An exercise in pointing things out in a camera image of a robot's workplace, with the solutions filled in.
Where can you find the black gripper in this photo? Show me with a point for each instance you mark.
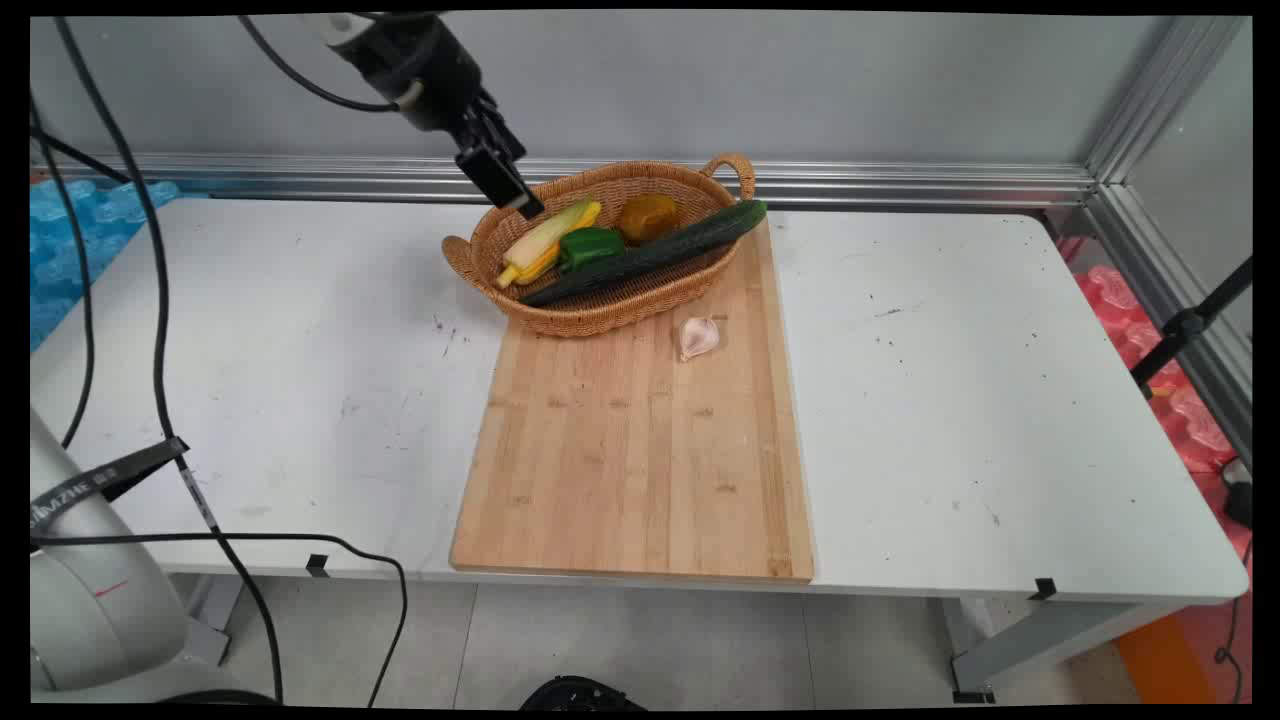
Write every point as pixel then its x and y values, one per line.
pixel 420 70

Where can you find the brown orange potato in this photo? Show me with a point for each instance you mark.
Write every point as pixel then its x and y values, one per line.
pixel 647 217

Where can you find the yellow corn cob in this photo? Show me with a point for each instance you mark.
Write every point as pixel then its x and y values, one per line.
pixel 545 240

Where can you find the green bell pepper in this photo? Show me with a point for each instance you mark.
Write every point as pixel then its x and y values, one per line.
pixel 588 246

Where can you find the woven wicker basket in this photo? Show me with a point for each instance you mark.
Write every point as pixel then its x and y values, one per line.
pixel 600 305

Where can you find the dark green cucumber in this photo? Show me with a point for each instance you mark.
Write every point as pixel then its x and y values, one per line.
pixel 660 252

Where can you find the white garlic bulb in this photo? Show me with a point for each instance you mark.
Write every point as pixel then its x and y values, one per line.
pixel 697 336

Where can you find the bamboo cutting board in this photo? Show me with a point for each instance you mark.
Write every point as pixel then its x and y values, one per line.
pixel 640 460

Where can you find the black table edge clip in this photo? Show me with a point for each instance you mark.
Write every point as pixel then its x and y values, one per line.
pixel 317 565
pixel 1044 589

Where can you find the blue bubble wrap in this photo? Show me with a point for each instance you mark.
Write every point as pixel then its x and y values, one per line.
pixel 60 250

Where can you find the black round object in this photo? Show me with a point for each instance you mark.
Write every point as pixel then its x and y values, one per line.
pixel 580 695

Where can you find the black tripod stand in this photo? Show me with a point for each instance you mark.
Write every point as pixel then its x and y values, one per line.
pixel 1185 325

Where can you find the grey table leg with foot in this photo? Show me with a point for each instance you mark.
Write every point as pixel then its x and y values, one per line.
pixel 1040 645

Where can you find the red bubble wrap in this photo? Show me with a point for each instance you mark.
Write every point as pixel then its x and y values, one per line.
pixel 1190 420

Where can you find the small black device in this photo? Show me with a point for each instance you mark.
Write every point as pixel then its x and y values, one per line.
pixel 1240 495

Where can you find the orange floor panel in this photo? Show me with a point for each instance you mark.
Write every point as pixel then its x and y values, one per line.
pixel 1180 660

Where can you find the horizontal aluminium frame rail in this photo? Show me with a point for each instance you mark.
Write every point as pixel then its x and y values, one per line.
pixel 850 183

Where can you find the upright aluminium frame post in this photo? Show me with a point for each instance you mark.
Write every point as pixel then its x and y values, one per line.
pixel 1160 90

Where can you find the sloping aluminium frame rail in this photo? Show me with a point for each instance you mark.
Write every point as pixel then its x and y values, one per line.
pixel 1170 290

